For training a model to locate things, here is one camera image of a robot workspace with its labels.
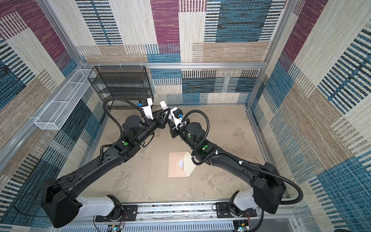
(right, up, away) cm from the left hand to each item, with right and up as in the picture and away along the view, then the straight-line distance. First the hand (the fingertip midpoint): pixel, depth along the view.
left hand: (169, 107), depth 67 cm
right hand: (-1, -5, +4) cm, 6 cm away
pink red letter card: (+4, -32, +22) cm, 39 cm away
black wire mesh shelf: (-33, +22, +41) cm, 57 cm away
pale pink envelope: (0, -36, +20) cm, 41 cm away
